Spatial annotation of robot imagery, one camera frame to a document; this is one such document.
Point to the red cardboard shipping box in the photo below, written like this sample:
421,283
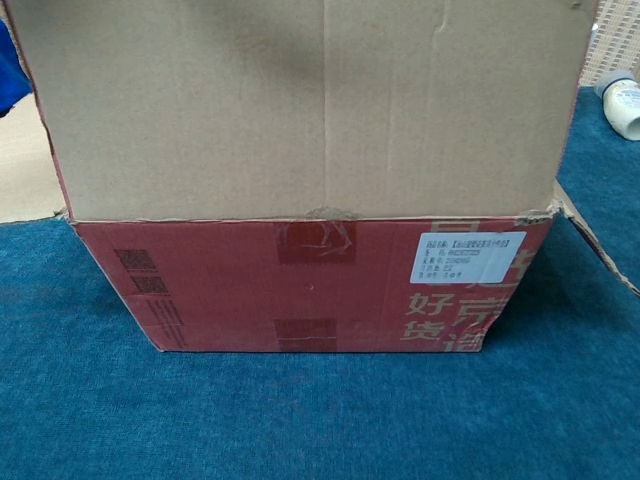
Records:
300,150

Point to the mayonnaise squeeze bottle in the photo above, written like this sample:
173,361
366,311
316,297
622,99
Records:
622,107

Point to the blue towel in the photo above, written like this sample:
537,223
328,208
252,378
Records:
12,70

